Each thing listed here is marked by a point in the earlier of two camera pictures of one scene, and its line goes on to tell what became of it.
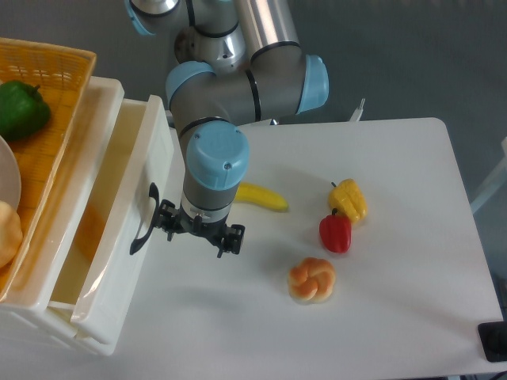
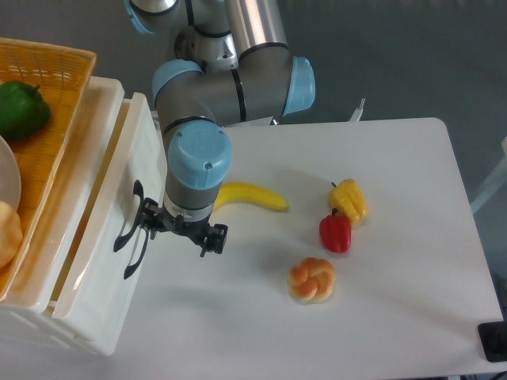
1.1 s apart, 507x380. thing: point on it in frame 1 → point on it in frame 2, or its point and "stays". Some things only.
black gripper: (167, 221) → (155, 218)
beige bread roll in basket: (11, 233) stays
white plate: (10, 179) stays
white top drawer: (101, 271) stays
